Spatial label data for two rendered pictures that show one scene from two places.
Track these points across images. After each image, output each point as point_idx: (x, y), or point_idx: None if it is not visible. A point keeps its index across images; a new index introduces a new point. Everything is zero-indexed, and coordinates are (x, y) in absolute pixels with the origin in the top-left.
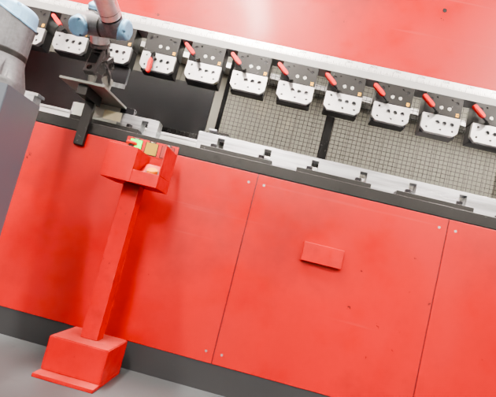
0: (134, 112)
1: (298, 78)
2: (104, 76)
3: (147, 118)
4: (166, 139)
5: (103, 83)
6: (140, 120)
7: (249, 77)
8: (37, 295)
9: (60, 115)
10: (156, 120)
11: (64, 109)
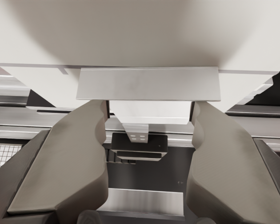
0: (29, 97)
1: None
2: (52, 201)
3: (138, 179)
4: (54, 121)
5: (93, 140)
6: None
7: None
8: None
9: (276, 128)
10: (125, 179)
11: (272, 143)
